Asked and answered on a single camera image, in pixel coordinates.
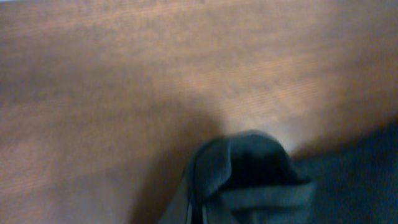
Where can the black polo shirt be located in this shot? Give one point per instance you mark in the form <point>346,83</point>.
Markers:
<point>249,178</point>

